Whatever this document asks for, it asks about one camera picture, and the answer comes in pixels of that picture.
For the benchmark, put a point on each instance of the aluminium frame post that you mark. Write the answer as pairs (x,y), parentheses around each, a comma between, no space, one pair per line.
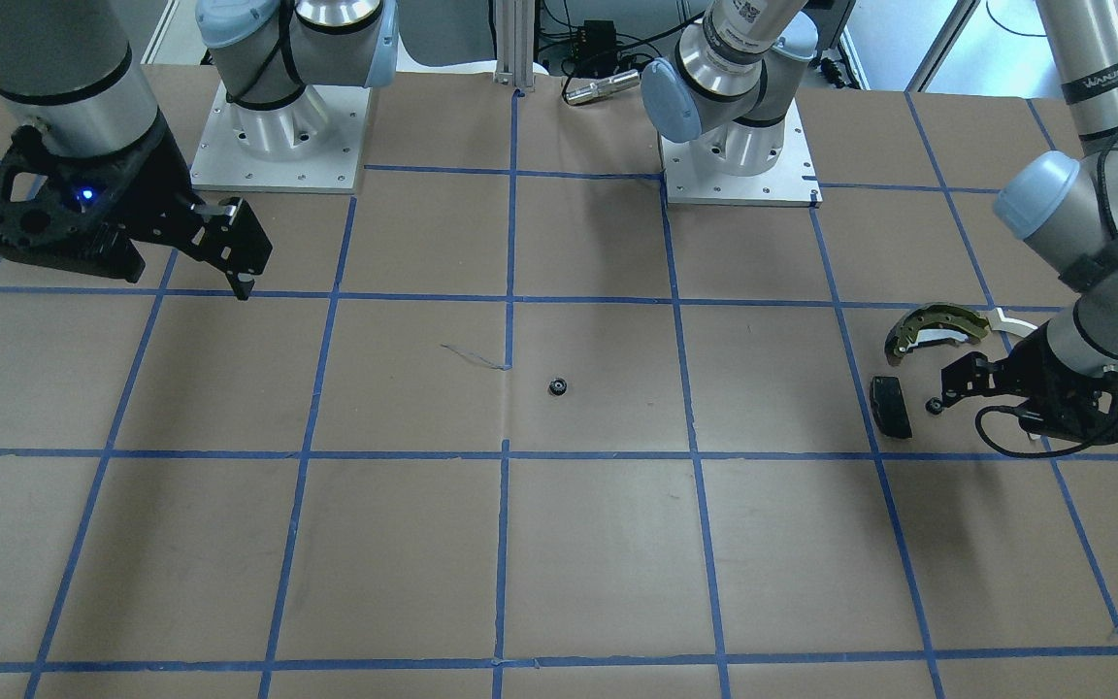
(514,38)

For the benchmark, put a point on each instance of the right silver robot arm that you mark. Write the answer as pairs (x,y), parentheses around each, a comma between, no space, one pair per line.
(68,68)

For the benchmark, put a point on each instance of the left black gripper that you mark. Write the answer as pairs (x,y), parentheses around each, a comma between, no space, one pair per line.
(1056,370)

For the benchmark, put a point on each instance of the green brake shoe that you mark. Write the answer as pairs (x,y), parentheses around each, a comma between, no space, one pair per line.
(934,324)

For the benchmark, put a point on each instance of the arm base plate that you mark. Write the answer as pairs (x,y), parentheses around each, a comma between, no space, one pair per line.
(313,146)
(741,165)

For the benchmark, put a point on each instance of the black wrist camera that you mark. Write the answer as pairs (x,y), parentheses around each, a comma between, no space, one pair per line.
(63,213)

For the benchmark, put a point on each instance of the black brake pad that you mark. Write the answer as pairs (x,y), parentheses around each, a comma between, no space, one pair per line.
(888,407)

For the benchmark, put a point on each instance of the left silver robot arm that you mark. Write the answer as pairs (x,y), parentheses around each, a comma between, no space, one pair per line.
(727,75)

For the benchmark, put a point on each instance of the white curved plastic bracket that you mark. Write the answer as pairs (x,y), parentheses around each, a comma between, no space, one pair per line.
(1000,321)

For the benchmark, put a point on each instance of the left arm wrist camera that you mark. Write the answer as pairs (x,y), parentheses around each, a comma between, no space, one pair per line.
(1076,408)

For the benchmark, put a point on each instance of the silver cylindrical metal part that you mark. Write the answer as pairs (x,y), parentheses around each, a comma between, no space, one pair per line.
(600,89)

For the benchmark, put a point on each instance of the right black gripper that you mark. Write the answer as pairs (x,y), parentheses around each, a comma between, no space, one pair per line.
(144,190)

